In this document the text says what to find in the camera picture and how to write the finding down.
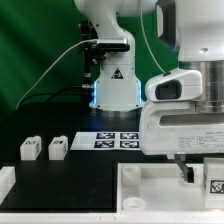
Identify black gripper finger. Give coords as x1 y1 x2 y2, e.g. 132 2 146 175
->
175 155 194 183

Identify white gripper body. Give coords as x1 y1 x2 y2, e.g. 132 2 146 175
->
139 101 224 155

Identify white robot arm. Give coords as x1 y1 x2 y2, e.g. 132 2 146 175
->
74 0 224 159

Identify white square tabletop part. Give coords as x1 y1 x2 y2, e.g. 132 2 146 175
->
116 162 224 214

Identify white fiducial marker sheet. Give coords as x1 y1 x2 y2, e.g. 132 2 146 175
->
71 131 139 150

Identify black camera on stand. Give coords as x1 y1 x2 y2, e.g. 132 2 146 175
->
78 20 130 88

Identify white camera cable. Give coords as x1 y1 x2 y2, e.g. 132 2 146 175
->
15 39 98 110

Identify black cable on table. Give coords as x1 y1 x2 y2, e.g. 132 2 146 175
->
18 87 93 108

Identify white L-shaped obstacle wall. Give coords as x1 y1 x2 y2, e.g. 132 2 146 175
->
0 163 224 224

